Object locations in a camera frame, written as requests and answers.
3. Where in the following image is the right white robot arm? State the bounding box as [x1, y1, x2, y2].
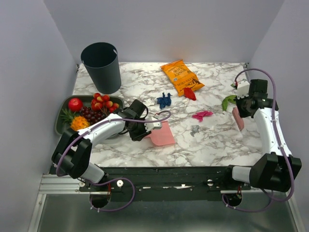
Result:
[222, 79, 302, 192]

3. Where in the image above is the dark grape bunch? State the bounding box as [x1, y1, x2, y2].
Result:
[80, 106, 107, 125]

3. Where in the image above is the red paper scrap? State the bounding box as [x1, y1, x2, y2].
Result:
[183, 87, 197, 101]

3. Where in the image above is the pink hand brush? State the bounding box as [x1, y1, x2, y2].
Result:
[232, 107, 244, 131]

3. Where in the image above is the red cherry bunch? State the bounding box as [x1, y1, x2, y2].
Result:
[91, 93, 120, 115]

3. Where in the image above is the grey fruit tray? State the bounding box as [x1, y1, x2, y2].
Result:
[54, 95, 124, 140]

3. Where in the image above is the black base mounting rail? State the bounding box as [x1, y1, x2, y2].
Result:
[78, 166, 251, 203]

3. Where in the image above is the dark grey waste bin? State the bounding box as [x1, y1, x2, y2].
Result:
[81, 42, 122, 94]

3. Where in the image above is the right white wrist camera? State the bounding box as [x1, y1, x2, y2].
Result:
[237, 80, 250, 99]

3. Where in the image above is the magenta paper scrap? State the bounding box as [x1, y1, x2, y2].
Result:
[192, 111, 213, 122]

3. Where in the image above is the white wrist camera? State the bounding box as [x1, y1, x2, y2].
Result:
[237, 80, 250, 99]
[144, 117, 162, 132]

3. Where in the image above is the red apple back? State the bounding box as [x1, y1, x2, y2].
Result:
[68, 98, 83, 112]

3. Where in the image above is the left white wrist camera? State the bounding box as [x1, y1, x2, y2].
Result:
[144, 117, 162, 132]

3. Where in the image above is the orange chips bag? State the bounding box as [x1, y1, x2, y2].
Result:
[160, 59, 204, 96]

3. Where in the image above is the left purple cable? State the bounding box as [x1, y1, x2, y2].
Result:
[56, 110, 172, 212]

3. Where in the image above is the blue paper scrap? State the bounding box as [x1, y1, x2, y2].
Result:
[156, 93, 171, 109]

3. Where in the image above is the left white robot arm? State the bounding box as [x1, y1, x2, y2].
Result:
[52, 100, 150, 191]

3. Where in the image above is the grey paper scrap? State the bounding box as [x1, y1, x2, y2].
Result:
[190, 125, 201, 137]

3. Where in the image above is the white paper scrap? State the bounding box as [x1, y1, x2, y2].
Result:
[144, 99, 155, 107]

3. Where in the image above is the aluminium frame rail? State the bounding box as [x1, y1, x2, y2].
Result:
[38, 174, 294, 195]

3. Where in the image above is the pink dustpan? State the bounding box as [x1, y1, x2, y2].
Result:
[146, 121, 175, 146]

